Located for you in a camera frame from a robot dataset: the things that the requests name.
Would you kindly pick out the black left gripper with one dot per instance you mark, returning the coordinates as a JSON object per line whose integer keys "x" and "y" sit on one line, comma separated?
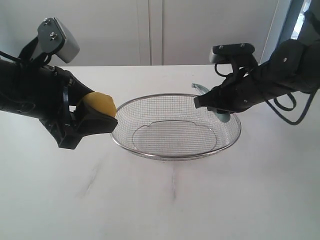
{"x": 49, "y": 92}

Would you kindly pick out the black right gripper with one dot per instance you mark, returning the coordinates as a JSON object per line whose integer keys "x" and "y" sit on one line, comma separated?
{"x": 243, "y": 88}

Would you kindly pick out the teal handled peeler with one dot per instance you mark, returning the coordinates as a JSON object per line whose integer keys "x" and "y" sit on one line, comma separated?
{"x": 223, "y": 117}

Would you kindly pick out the yellow lemon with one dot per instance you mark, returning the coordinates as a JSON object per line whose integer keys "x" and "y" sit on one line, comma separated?
{"x": 100, "y": 102}

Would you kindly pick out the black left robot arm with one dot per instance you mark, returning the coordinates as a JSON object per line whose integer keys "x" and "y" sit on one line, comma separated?
{"x": 12, "y": 93}

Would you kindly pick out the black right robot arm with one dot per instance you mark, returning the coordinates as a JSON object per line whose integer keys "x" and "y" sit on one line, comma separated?
{"x": 292, "y": 67}

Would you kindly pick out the oval metal wire basket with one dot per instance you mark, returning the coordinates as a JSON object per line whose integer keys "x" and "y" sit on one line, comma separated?
{"x": 168, "y": 127}

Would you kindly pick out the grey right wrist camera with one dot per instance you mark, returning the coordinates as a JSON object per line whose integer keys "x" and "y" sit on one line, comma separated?
{"x": 221, "y": 54}

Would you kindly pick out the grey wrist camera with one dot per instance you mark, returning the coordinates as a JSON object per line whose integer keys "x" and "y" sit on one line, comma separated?
{"x": 55, "y": 39}
{"x": 221, "y": 54}

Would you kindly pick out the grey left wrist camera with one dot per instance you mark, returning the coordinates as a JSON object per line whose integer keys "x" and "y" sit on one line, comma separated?
{"x": 55, "y": 39}

